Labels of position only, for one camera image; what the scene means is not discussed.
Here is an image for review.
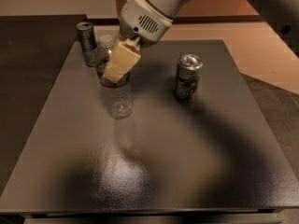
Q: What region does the silver green soda can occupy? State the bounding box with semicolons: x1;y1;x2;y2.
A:
175;53;204;100

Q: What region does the silver blue redbull can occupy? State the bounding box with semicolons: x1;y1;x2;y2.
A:
76;21;97;67

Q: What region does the clear plastic water bottle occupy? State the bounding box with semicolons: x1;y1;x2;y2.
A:
95;34;134;119

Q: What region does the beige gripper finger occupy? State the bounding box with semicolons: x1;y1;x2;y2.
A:
103;37;141;83

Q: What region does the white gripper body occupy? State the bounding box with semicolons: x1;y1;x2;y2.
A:
119;0;173;47

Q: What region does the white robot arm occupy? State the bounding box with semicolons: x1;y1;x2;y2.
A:
103;0;190;83

